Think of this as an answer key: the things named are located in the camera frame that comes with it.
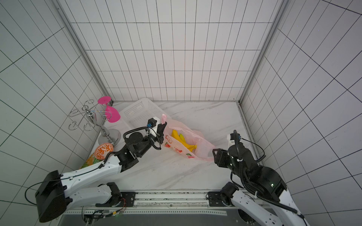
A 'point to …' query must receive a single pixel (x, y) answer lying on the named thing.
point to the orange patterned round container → (102, 149)
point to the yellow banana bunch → (180, 138)
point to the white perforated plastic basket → (137, 115)
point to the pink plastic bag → (186, 141)
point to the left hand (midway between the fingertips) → (165, 124)
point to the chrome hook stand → (108, 136)
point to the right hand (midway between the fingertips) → (214, 149)
